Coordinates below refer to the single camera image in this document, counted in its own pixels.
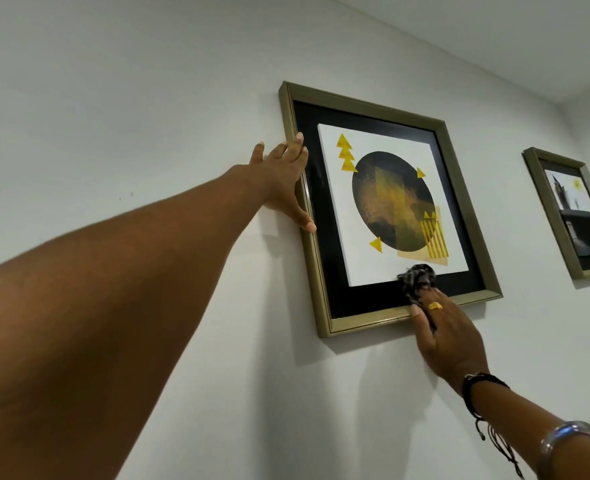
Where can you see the gold framed grey art picture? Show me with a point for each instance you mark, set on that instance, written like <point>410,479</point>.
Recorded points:
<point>570,214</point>

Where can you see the dark checked cleaning cloth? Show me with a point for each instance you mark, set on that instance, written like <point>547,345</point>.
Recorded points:
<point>417,279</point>

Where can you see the gold framed circle art picture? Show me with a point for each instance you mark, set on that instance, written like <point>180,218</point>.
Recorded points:
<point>375,144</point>

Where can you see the person's right thumb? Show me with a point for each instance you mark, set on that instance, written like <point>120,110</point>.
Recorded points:
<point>421,327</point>

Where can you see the person's right hand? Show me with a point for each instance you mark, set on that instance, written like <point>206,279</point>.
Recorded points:
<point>452,344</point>

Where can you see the person's left little finger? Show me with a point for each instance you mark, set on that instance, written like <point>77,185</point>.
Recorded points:
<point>257,152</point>

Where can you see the person's right forearm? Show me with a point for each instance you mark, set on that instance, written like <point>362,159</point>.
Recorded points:
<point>525,419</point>

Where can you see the person's left thumb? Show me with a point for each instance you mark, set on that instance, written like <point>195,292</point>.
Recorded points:
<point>301,217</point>

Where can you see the person's left middle finger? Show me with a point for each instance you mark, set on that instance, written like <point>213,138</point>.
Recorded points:
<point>295,145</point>

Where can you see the person's left hand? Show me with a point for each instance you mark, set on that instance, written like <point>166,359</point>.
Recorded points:
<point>275,182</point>

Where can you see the person's left forearm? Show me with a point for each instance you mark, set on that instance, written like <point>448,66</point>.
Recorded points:
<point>99,314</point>

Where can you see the silver bangle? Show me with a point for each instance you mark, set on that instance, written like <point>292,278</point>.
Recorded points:
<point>557,434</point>

